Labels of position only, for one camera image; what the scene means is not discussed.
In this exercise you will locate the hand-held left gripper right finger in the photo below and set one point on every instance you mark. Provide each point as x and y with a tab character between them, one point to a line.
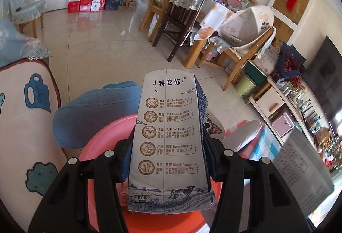
216	158

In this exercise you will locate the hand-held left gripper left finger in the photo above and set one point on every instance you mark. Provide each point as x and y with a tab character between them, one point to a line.
120	158

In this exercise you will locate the pink plastic basin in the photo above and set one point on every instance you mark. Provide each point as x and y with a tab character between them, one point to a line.
101	139

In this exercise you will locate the white and blue milk carton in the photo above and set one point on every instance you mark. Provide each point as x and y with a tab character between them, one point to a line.
171	142

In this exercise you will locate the pink storage box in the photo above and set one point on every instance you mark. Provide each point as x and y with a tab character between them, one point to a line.
282	123

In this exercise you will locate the white television cabinet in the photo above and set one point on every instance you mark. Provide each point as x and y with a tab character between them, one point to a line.
267	100

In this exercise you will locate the green waste bin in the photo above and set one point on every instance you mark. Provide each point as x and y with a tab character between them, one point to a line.
244	86

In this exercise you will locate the cream cartoon print cover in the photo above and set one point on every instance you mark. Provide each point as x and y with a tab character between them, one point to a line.
26	129

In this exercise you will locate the wooden chair with cream cover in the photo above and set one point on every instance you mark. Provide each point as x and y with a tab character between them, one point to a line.
240	56

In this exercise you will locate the dark blue flower bouquet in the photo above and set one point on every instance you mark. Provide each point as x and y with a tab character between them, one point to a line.
290	62

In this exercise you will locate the dining table orange print cloth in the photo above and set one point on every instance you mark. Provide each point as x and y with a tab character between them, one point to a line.
213	16

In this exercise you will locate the dark wooden chair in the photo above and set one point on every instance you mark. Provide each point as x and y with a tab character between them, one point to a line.
181	16

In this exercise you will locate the blue lace sofa cover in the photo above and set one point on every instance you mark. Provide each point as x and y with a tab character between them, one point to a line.
16	43

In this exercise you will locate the small red gift bag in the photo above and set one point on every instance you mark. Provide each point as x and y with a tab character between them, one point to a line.
73	2

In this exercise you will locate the chair with teal cushion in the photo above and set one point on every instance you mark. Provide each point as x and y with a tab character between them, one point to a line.
26	8

